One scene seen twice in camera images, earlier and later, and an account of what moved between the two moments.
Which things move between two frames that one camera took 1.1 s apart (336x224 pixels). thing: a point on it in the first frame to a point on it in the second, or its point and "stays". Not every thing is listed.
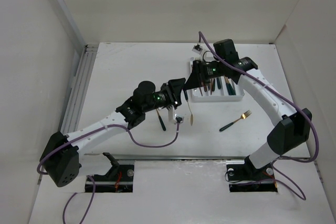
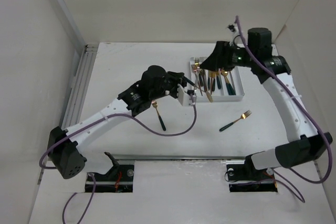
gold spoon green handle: [191, 118] to [208, 95]
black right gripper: [198, 73] to [219, 58]
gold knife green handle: [218, 83] stays
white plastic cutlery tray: [219, 90] stays
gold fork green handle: [161, 122] stays
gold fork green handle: [243, 116] stays
